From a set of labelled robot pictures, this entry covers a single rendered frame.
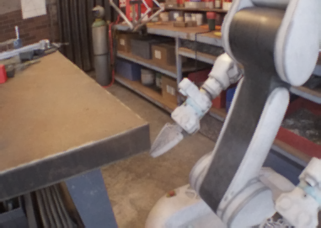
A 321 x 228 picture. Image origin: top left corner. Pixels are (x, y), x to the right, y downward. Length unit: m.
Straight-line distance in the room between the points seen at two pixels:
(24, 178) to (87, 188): 0.20
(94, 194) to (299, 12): 0.54
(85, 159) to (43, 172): 0.06
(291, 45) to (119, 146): 0.34
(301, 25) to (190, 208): 0.71
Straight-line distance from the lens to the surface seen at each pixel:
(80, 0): 3.82
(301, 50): 0.46
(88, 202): 0.50
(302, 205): 0.46
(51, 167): 0.30
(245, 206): 0.57
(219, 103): 1.68
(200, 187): 0.66
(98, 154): 0.31
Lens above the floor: 1.04
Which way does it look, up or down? 26 degrees down
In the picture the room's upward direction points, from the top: 3 degrees counter-clockwise
